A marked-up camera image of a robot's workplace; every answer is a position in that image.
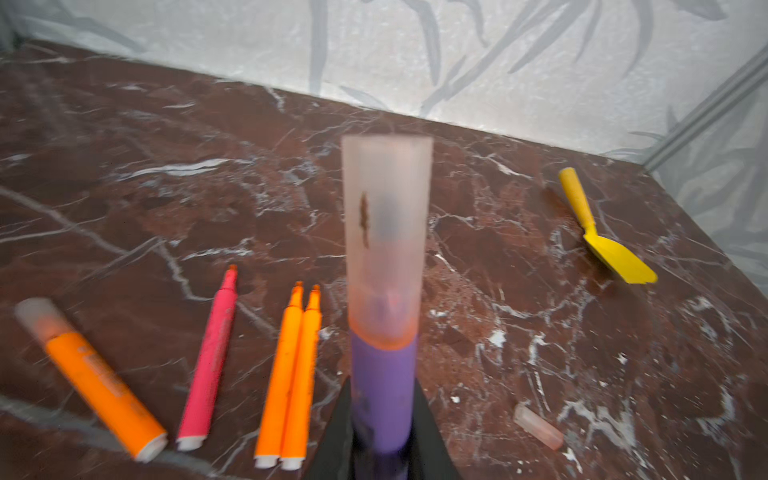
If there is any orange highlighter lone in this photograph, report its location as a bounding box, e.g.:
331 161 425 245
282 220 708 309
14 297 168 463

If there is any pink highlighter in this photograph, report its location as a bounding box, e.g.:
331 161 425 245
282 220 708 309
176 265 238 452

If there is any orange highlighter right of pair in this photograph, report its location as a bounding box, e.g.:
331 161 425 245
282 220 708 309
280 285 322 471

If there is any yellow plastic scoop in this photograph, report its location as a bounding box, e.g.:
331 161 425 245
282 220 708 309
558 166 659 286

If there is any translucent pen cap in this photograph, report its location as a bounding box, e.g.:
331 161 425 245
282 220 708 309
513 403 564 450

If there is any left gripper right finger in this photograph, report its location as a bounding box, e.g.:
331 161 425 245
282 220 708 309
410 380 461 480

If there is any orange highlighter left of pair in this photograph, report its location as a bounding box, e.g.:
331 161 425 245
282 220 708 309
254 281 304 469

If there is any purple highlighter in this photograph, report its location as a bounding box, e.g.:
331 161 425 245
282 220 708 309
351 334 417 479

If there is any translucent pen cap one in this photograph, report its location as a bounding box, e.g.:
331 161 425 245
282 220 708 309
340 134 434 352

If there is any orange highlighter of pair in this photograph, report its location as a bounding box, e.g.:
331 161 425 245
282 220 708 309
254 281 304 469
280 285 322 471

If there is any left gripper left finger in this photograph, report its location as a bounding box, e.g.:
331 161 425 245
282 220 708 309
302 379 354 480

